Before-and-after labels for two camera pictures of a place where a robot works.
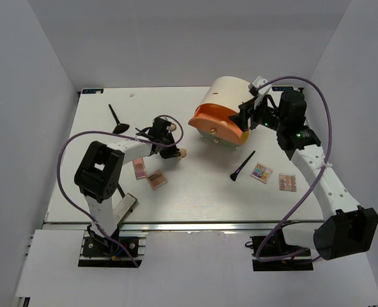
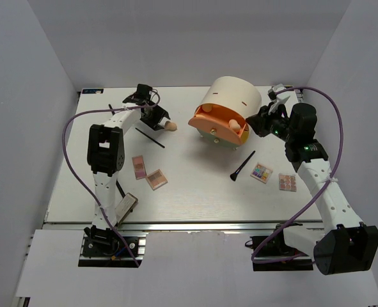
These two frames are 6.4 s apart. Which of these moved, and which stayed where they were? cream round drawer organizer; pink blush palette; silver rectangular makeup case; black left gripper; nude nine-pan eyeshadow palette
Moved: black left gripper
Stayed: pink blush palette; silver rectangular makeup case; nude nine-pan eyeshadow palette; cream round drawer organizer
